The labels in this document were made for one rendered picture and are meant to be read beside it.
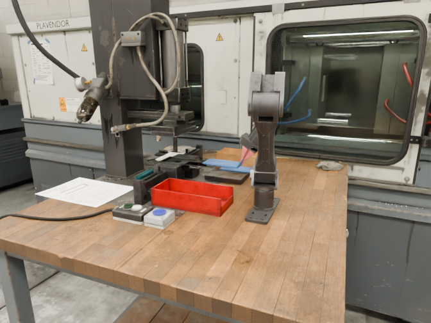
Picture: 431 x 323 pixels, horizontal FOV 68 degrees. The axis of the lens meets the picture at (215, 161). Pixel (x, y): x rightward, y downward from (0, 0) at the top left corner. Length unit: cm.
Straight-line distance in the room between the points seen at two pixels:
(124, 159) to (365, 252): 130
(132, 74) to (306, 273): 91
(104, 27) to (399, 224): 158
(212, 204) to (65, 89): 187
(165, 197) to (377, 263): 123
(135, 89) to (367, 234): 133
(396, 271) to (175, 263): 136
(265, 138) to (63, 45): 197
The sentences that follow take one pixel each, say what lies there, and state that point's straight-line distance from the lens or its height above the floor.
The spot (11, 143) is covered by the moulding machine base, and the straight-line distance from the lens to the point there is 434.
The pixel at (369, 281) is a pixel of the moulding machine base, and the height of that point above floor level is 27.
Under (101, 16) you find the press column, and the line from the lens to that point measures 137.
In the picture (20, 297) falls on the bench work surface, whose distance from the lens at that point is 122.
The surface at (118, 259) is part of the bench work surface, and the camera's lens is 83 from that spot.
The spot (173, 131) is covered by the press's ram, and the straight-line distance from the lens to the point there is 116.
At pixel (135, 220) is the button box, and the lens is 98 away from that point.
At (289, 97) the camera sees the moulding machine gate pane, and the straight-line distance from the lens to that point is 168.
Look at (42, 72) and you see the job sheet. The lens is 280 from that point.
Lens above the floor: 133
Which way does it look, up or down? 16 degrees down
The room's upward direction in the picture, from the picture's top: straight up
